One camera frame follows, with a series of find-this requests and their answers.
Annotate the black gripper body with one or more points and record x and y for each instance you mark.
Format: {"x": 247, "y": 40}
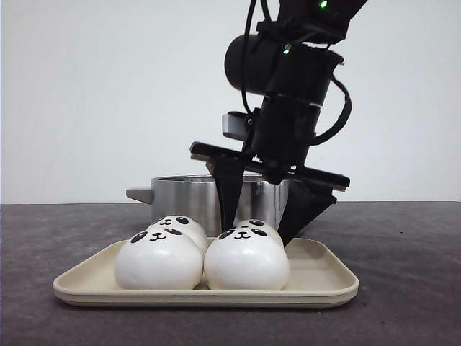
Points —
{"x": 277, "y": 144}

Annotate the cream rectangular tray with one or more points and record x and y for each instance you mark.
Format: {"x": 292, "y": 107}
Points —
{"x": 318, "y": 279}

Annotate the panda bun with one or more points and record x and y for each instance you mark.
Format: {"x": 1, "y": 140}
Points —
{"x": 187, "y": 226}
{"x": 159, "y": 259}
{"x": 261, "y": 227}
{"x": 247, "y": 257}

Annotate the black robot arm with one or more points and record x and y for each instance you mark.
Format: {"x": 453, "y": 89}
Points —
{"x": 288, "y": 62}

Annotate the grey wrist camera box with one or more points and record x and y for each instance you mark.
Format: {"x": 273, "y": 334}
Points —
{"x": 238, "y": 125}

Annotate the stainless steel steamer pot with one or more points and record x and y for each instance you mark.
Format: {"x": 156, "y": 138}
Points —
{"x": 196, "y": 196}

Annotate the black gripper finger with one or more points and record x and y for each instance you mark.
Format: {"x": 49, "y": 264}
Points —
{"x": 228, "y": 176}
{"x": 304, "y": 203}

